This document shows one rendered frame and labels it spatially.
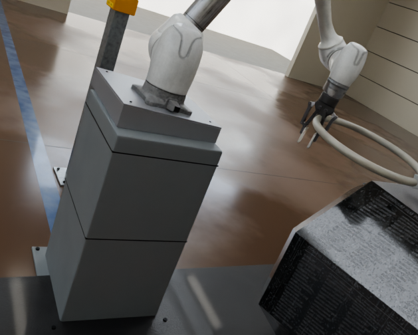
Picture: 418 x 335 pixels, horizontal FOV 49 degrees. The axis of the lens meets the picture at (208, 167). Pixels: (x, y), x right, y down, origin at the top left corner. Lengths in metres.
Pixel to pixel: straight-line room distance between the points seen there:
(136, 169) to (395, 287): 0.90
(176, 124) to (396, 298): 0.89
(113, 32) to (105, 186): 1.13
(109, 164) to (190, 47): 0.47
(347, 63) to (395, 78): 8.01
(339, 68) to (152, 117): 0.75
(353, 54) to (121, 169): 0.95
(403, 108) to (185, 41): 8.18
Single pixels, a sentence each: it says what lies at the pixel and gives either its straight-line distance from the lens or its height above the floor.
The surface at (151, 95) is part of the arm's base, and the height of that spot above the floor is 0.90.
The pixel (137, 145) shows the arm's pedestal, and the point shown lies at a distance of 1.49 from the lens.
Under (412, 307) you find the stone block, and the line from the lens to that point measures 1.56.
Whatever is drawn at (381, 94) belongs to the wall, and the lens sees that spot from 9.95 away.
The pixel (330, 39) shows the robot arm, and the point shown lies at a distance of 1.97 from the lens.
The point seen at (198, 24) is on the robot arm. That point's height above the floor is 1.15.
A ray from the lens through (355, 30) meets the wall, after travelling 10.21.
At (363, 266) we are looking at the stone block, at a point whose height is 0.68.
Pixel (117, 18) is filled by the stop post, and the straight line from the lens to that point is 2.47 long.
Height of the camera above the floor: 1.34
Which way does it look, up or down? 22 degrees down
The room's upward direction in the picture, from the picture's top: 22 degrees clockwise
